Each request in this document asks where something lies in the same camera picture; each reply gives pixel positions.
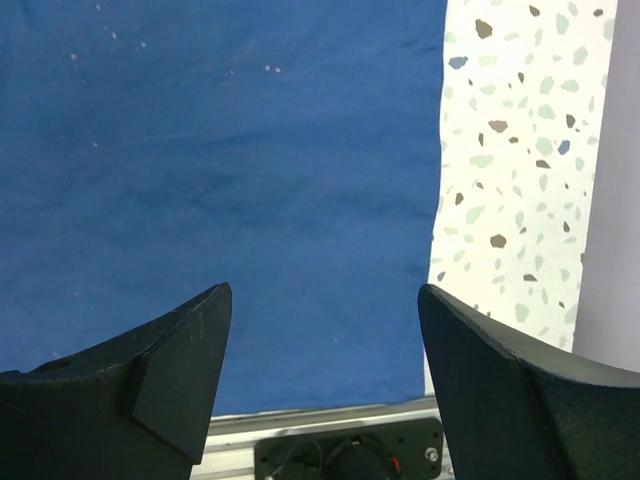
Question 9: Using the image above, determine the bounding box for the blue surgical cloth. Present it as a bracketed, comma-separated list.
[1, 1, 446, 415]

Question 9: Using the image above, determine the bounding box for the aluminium mounting rail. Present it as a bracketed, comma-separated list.
[192, 394, 454, 480]

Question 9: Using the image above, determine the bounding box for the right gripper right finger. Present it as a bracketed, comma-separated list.
[418, 285, 639, 480]

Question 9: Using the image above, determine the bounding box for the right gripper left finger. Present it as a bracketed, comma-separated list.
[1, 283, 232, 480]

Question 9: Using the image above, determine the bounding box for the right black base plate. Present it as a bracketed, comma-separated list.
[254, 418, 444, 480]

